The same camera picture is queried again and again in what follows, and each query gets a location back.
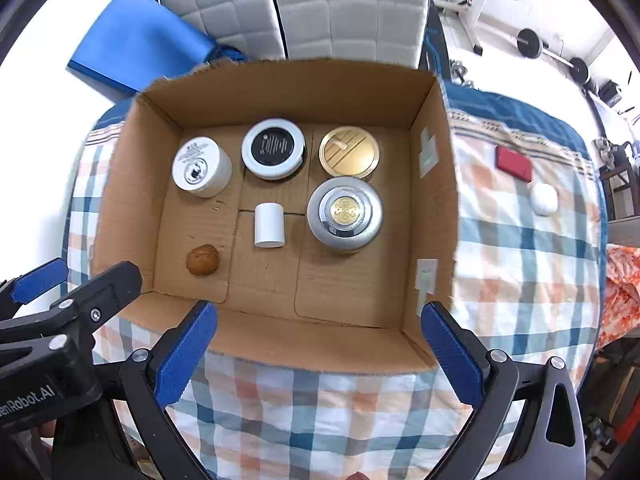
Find plaid blanket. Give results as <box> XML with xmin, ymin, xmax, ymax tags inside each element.
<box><xmin>62</xmin><ymin>77</ymin><xmax>613</xmax><ymax>480</ymax></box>

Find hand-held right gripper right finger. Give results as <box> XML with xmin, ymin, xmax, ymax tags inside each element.
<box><xmin>421</xmin><ymin>301</ymin><xmax>587</xmax><ymax>480</ymax></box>

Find white tin with black lid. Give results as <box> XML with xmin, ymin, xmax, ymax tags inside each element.
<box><xmin>241</xmin><ymin>118</ymin><xmax>307</xmax><ymax>181</ymax></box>

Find white labelled jar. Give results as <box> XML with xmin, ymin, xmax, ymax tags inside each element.
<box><xmin>171</xmin><ymin>136</ymin><xmax>233</xmax><ymax>198</ymax></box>

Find gold round tin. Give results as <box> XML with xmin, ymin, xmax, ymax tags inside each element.
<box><xmin>318</xmin><ymin>125</ymin><xmax>381</xmax><ymax>180</ymax></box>

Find orange patterned cloth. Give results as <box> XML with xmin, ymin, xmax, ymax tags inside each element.
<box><xmin>602</xmin><ymin>244</ymin><xmax>640</xmax><ymax>342</ymax></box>

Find chrome dumbbells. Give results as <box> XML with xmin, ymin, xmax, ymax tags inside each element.
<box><xmin>449</xmin><ymin>57</ymin><xmax>472</xmax><ymax>87</ymax></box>

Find small white cylinder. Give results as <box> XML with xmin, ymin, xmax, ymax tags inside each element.
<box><xmin>253</xmin><ymin>202</ymin><xmax>287</xmax><ymax>249</ymax></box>

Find black weight bench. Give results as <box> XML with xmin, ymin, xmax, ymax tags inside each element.
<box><xmin>419</xmin><ymin>5</ymin><xmax>452</xmax><ymax>87</ymax></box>

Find cardboard box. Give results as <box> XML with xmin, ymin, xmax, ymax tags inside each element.
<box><xmin>92</xmin><ymin>59</ymin><xmax>460</xmax><ymax>375</ymax></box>

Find silver round tin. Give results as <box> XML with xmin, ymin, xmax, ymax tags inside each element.
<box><xmin>306</xmin><ymin>176</ymin><xmax>385</xmax><ymax>254</ymax></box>

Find pair of shoes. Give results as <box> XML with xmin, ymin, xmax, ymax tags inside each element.
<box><xmin>594</xmin><ymin>137</ymin><xmax>640</xmax><ymax>162</ymax></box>

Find blue cloth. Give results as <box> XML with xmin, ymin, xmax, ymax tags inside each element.
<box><xmin>207</xmin><ymin>42</ymin><xmax>249</xmax><ymax>64</ymax></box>

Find white quilted chair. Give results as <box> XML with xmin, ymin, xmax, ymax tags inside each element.
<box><xmin>160</xmin><ymin>0</ymin><xmax>286</xmax><ymax>62</ymax></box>
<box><xmin>267</xmin><ymin>0</ymin><xmax>434</xmax><ymax>69</ymax></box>

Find small red box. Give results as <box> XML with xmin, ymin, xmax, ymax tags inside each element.
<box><xmin>494</xmin><ymin>145</ymin><xmax>534</xmax><ymax>182</ymax></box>

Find brown walnut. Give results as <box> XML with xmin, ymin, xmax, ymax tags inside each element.
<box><xmin>186</xmin><ymin>244</ymin><xmax>221</xmax><ymax>277</ymax></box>

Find short barbell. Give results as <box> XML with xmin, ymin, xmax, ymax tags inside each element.
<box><xmin>515</xmin><ymin>27</ymin><xmax>599</xmax><ymax>87</ymax></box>

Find dark wooden chair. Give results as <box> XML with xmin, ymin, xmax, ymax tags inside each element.
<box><xmin>599</xmin><ymin>160</ymin><xmax>640</xmax><ymax>222</ymax></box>

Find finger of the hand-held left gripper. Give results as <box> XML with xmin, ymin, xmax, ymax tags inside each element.
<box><xmin>0</xmin><ymin>257</ymin><xmax>69</xmax><ymax>307</ymax></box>
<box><xmin>0</xmin><ymin>261</ymin><xmax>144</xmax><ymax>357</ymax></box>

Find white squat rack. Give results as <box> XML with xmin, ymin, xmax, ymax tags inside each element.
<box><xmin>430</xmin><ymin>0</ymin><xmax>503</xmax><ymax>57</ymax></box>

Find white earbuds case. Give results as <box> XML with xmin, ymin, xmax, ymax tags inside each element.
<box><xmin>527</xmin><ymin>182</ymin><xmax>561</xmax><ymax>217</ymax></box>

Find blue foam mat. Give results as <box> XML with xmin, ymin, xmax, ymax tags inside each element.
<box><xmin>67</xmin><ymin>0</ymin><xmax>215</xmax><ymax>94</ymax></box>

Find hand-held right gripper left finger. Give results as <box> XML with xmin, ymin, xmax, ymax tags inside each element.
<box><xmin>52</xmin><ymin>300</ymin><xmax>219</xmax><ymax>480</ymax></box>

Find grey chair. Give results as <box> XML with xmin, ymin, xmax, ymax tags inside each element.
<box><xmin>607</xmin><ymin>217</ymin><xmax>640</xmax><ymax>247</ymax></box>

